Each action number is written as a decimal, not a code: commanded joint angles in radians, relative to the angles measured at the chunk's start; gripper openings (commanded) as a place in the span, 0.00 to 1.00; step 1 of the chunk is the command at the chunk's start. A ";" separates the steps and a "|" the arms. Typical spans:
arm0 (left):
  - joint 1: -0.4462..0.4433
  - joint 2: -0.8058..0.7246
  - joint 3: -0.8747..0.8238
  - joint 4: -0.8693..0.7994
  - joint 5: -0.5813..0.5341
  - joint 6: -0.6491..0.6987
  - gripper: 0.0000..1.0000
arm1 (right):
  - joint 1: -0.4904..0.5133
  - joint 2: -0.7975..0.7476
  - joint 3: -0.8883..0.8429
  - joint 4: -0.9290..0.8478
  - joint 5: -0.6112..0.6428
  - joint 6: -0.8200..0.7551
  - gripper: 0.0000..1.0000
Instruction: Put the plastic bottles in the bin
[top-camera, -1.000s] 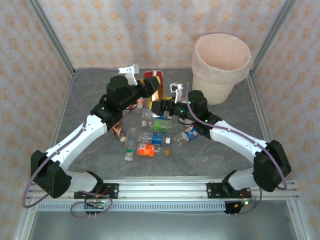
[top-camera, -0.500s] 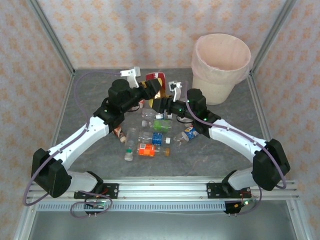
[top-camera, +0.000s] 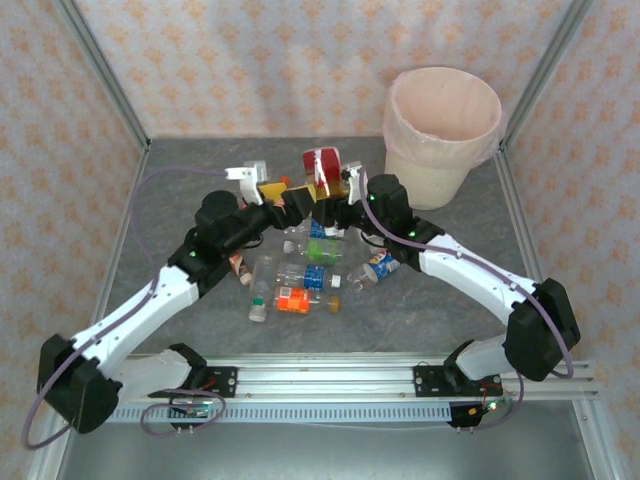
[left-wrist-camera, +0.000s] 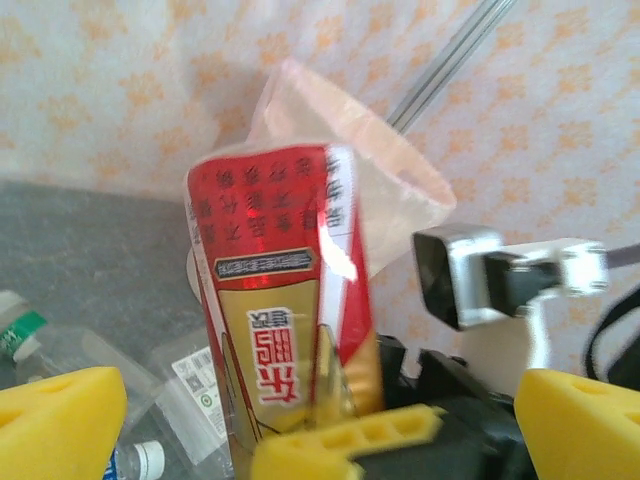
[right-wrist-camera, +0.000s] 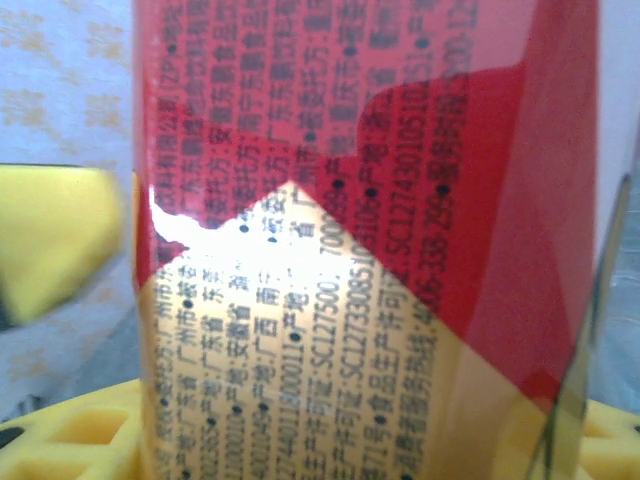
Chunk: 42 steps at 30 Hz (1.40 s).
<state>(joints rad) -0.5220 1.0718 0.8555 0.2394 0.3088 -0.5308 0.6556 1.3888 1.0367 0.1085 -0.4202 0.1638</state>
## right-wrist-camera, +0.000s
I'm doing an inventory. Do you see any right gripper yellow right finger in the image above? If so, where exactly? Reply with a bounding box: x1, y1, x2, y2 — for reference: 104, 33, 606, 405
574, 398, 640, 480

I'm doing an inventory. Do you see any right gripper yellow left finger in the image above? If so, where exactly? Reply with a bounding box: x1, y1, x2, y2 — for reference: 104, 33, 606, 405
0, 378, 145, 480

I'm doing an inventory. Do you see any red and gold can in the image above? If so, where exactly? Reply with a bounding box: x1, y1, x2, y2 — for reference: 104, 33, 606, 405
130, 0, 601, 480

